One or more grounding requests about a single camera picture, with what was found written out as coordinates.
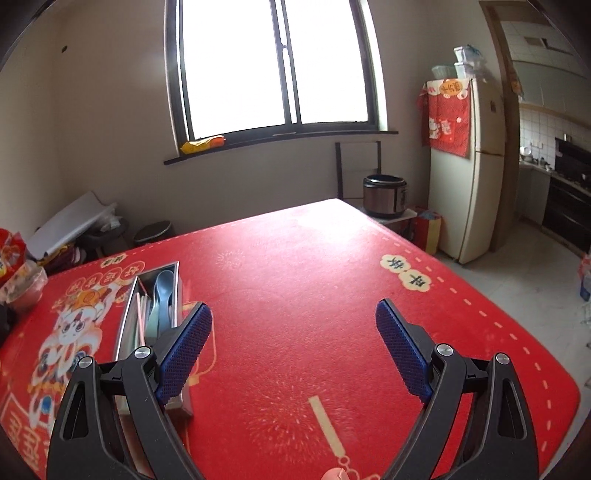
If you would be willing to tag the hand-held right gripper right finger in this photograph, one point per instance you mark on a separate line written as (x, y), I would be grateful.
(401, 350)

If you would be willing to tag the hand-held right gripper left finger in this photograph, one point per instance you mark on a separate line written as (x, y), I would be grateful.
(187, 355)

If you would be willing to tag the green spoon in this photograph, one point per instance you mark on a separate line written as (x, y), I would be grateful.
(157, 325)

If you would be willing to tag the pink chopstick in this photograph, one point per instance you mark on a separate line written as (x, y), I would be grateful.
(140, 323)

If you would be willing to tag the stainless steel cutlery tray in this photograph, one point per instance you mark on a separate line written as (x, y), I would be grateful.
(127, 323)

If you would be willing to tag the blue spoon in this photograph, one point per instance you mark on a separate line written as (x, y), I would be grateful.
(164, 288)

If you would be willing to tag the red cardboard box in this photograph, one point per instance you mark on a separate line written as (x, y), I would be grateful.
(427, 230)

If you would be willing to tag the red printed tablecloth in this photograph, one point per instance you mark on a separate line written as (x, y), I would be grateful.
(300, 277)

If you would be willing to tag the round dark trash can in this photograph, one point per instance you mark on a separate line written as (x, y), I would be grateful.
(153, 233)

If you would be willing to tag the cream refrigerator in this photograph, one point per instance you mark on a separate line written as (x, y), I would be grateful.
(482, 198)

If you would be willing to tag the bowl covered with plastic wrap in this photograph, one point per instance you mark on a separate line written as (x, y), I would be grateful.
(25, 286)

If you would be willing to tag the red snack bag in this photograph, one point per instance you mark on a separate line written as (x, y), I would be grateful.
(11, 254)

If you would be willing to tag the yellow packet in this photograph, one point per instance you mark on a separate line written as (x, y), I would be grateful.
(203, 144)

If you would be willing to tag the black kitchen oven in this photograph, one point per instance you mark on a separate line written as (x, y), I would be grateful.
(568, 212)

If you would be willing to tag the red fabric refrigerator cover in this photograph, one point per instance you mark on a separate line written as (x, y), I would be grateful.
(448, 120)

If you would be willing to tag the clear plastic containers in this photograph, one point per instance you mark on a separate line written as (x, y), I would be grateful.
(464, 62)

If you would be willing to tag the dark framed window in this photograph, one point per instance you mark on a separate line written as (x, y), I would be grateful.
(291, 69)

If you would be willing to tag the wooden door frame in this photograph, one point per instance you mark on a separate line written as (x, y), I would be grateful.
(505, 92)

